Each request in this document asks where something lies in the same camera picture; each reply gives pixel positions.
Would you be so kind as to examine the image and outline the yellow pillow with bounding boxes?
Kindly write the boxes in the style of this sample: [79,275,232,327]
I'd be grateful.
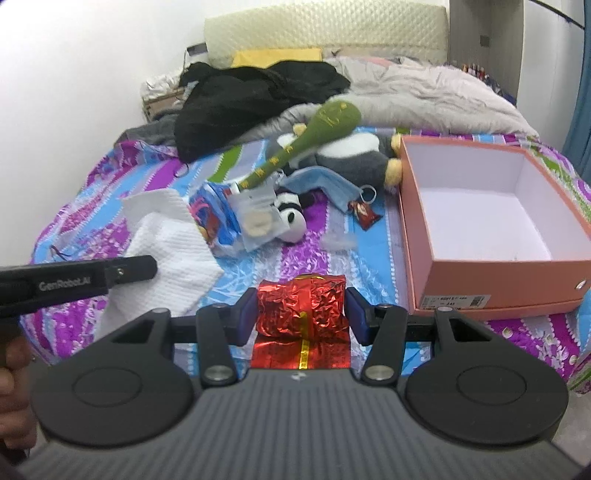
[230,48,322,68]

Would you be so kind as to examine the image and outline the white folded towel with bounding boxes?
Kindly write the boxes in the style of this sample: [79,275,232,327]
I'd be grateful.
[94,189,223,340]

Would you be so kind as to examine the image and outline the blue plastic bag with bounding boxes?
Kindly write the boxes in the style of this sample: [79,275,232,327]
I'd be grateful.
[189,181,245,256]

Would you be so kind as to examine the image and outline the colourful striped bedsheet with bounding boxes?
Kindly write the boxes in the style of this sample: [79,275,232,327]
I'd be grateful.
[22,140,590,394]

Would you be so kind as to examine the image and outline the clear plastic pouch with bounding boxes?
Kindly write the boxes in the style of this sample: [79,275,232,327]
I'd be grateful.
[229,186,283,252]

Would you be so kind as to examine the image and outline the black garment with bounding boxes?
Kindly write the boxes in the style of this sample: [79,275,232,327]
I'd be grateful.
[174,60,351,164]

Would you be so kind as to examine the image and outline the grey penguin plush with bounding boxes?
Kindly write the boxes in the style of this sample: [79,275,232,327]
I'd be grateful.
[283,131,403,190]

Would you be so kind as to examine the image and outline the left hand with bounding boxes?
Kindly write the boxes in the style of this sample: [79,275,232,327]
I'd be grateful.
[0,336,37,449]

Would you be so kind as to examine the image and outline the green plush massage stick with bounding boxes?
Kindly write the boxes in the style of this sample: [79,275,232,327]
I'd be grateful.
[238,100,362,191]

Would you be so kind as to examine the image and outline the small red candy packet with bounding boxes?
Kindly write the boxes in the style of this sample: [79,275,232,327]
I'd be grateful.
[349,200,383,231]

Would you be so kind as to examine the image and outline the pink cardboard box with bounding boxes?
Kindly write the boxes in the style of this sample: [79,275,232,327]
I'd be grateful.
[400,136,590,320]

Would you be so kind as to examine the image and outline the blue face mask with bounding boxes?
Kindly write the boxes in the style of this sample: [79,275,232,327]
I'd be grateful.
[279,166,377,213]

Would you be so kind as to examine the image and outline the small panda plush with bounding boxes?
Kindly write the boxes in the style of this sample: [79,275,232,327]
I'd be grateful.
[273,190,307,244]

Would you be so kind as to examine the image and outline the grey quilt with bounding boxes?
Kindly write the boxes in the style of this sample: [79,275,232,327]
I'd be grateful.
[120,57,536,149]

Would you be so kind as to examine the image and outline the cream padded headboard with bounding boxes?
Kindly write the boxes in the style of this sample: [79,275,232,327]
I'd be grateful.
[204,1,449,68]

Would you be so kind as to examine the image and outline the red foil snack packet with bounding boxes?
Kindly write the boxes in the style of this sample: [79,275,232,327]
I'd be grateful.
[250,274,351,370]

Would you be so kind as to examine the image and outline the blue curtain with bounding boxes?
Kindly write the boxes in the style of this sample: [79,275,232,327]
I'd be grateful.
[560,68,591,176]

